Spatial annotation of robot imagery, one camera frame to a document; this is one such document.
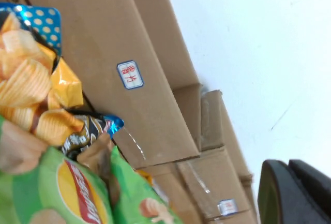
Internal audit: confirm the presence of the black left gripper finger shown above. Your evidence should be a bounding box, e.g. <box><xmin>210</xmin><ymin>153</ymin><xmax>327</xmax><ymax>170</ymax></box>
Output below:
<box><xmin>258</xmin><ymin>158</ymin><xmax>331</xmax><ymax>224</ymax></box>

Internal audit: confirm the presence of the green snack bag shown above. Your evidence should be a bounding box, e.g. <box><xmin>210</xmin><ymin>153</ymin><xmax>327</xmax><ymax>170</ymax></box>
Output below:
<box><xmin>110</xmin><ymin>145</ymin><xmax>185</xmax><ymax>224</ymax></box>

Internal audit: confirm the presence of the large yellow fries snack bag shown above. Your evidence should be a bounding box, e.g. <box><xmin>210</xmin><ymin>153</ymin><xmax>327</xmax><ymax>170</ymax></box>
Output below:
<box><xmin>137</xmin><ymin>169</ymin><xmax>156</xmax><ymax>186</ymax></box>

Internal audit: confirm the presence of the yellow crumpled snack packet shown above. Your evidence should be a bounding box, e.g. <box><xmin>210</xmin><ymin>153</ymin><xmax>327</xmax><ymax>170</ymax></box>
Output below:
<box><xmin>48</xmin><ymin>58</ymin><xmax>84</xmax><ymax>111</ymax></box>

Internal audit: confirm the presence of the cardboard box with taped front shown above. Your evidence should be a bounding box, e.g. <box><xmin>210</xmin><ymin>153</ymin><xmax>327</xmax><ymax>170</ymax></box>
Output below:
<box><xmin>139</xmin><ymin>88</ymin><xmax>259</xmax><ymax>224</ymax></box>

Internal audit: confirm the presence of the brown biscuit package with print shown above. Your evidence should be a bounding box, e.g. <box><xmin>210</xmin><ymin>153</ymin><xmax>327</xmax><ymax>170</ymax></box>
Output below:
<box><xmin>76</xmin><ymin>133</ymin><xmax>122</xmax><ymax>206</ymax></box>

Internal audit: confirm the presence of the black shrimp chips bag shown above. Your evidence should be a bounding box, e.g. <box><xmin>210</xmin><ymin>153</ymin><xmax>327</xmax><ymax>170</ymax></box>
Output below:
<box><xmin>61</xmin><ymin>114</ymin><xmax>125</xmax><ymax>160</ymax></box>

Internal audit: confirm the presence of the cardboard box marked F2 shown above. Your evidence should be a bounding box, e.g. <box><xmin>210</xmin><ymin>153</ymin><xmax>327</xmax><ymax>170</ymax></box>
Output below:
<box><xmin>0</xmin><ymin>0</ymin><xmax>203</xmax><ymax>170</ymax></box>

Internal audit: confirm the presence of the green Lays cucumber chips bag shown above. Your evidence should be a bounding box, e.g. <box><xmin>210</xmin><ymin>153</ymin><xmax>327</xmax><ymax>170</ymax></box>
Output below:
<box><xmin>0</xmin><ymin>115</ymin><xmax>114</xmax><ymax>224</ymax></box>

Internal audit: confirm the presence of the blue dotted ridged chips bag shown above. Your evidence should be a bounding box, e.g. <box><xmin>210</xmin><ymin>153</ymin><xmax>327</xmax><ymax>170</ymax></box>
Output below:
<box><xmin>0</xmin><ymin>3</ymin><xmax>85</xmax><ymax>147</ymax></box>

